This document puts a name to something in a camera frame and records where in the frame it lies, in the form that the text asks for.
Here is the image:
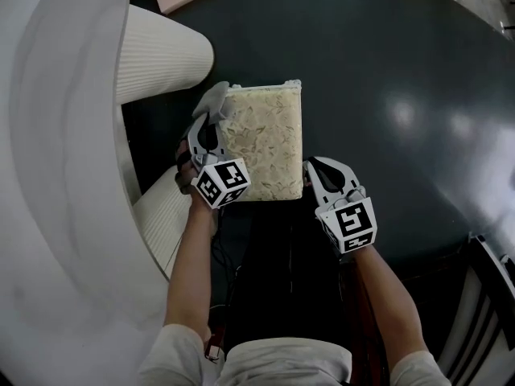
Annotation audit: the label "red power adapter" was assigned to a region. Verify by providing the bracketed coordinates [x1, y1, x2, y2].
[204, 327, 226, 363]

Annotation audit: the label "person's left hand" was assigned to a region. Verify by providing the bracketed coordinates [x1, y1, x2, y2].
[174, 138, 201, 195]

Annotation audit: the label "grey wiping cloth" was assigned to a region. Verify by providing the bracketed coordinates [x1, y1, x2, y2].
[192, 80, 235, 122]

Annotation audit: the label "person's right forearm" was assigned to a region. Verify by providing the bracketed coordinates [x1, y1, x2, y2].
[352, 242, 430, 362]

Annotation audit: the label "white oval table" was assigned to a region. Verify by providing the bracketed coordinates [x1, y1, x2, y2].
[0, 0, 216, 386]

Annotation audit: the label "person's left forearm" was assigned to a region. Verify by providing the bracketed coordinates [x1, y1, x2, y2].
[163, 197, 220, 343]

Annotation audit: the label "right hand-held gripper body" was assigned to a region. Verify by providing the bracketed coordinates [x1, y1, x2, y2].
[315, 187, 378, 255]

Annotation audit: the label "white ribbed table pedestal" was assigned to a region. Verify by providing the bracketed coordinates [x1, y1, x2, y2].
[132, 165, 195, 283]
[114, 4, 216, 106]

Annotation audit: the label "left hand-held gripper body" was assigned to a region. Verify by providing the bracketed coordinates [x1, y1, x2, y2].
[189, 152, 253, 210]

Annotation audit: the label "dark wooden framed furniture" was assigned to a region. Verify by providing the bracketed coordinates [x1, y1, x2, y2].
[437, 233, 515, 386]

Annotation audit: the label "person's black trousers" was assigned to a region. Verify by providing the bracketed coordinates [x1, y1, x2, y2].
[222, 199, 356, 349]

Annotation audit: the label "person's white shirt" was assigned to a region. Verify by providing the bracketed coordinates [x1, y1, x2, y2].
[136, 323, 452, 386]

